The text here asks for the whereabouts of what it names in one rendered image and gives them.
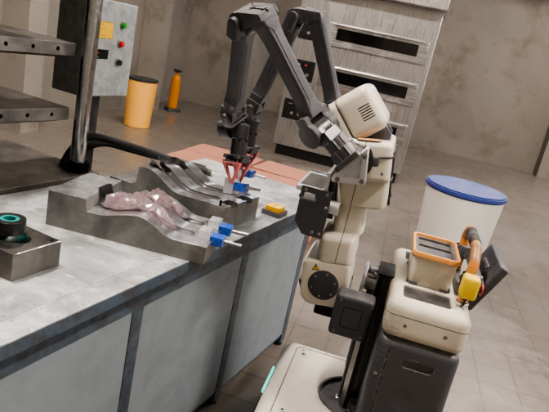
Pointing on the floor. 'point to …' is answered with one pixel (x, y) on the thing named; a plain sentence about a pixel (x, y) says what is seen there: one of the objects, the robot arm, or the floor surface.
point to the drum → (140, 101)
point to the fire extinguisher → (174, 93)
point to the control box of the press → (125, 22)
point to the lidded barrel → (459, 209)
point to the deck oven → (368, 64)
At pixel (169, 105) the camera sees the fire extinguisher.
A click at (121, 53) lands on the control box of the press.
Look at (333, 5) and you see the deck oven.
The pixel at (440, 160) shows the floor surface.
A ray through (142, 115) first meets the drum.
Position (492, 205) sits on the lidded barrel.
